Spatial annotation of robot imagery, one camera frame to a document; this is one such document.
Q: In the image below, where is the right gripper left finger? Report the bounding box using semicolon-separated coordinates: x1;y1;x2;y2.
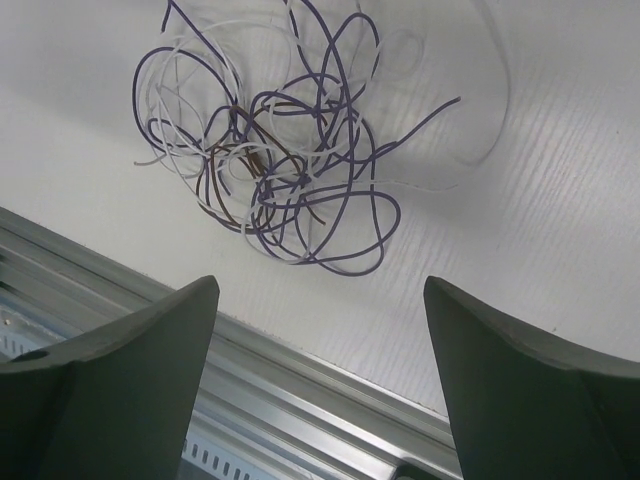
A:
1;276;219;479

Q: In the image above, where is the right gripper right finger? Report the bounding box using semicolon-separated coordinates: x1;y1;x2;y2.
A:
424;277;639;479

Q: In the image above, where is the wire bundle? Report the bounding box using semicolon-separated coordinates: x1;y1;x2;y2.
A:
132;0;512;277

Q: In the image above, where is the aluminium mounting rail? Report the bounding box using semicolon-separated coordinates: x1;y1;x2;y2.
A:
1;211;461;479

